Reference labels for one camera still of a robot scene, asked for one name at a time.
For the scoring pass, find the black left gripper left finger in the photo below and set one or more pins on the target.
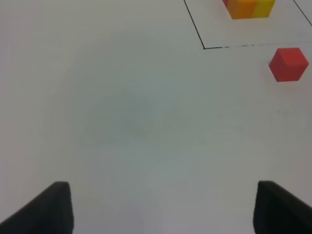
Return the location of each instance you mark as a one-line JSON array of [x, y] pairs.
[[51, 212]]

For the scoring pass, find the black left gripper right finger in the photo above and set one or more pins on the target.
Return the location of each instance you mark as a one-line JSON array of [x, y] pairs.
[[277, 211]]

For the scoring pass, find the yellow template block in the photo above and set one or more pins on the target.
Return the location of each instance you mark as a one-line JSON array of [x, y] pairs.
[[263, 8]]

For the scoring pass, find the orange template block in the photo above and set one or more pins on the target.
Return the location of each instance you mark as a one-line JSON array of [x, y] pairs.
[[241, 9]]

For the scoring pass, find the red template block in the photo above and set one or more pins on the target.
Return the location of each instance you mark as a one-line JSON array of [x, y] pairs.
[[225, 2]]

